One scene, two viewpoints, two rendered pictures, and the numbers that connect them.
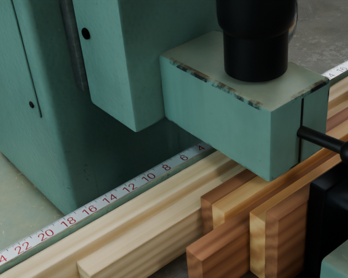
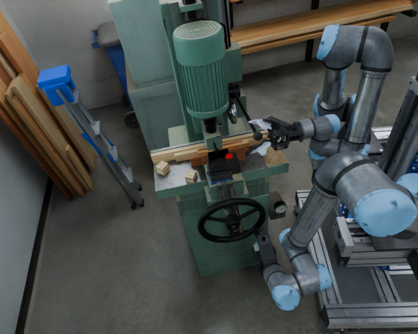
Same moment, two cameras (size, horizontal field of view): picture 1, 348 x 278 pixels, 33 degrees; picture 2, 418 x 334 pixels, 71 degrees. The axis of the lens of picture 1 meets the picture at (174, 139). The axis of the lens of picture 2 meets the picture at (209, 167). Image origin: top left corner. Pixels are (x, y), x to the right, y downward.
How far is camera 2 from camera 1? 95 cm
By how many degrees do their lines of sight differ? 26
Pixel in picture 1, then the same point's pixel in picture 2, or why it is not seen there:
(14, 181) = (184, 134)
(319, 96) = (217, 138)
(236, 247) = (198, 159)
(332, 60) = not seen: hidden behind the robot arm
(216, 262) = (193, 160)
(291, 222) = (204, 158)
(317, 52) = not seen: hidden behind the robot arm
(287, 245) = (204, 161)
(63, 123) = (188, 126)
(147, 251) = (186, 155)
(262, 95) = (207, 135)
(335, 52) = not seen: hidden behind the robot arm
